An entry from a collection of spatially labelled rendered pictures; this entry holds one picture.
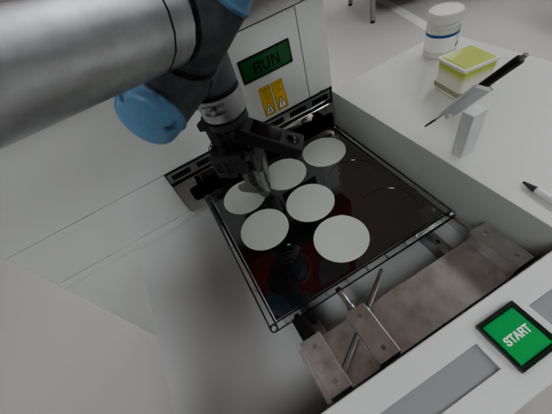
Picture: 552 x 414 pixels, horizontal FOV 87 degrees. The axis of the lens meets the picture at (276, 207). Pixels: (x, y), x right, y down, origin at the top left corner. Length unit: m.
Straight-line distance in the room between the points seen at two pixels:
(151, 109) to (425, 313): 0.46
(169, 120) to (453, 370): 0.42
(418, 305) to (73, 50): 0.50
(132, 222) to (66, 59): 0.60
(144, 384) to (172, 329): 1.02
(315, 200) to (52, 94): 0.49
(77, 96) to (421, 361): 0.41
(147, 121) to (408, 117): 0.50
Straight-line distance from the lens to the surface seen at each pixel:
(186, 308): 0.67
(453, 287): 0.54
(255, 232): 0.59
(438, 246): 0.61
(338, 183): 0.63
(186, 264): 0.72
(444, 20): 0.82
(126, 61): 0.22
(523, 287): 0.48
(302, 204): 0.60
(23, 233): 0.78
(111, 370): 1.81
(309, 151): 0.71
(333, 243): 0.54
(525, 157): 0.62
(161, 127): 0.36
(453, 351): 0.43
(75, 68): 0.20
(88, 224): 0.76
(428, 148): 0.60
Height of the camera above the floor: 1.36
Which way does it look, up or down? 49 degrees down
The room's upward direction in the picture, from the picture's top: 21 degrees counter-clockwise
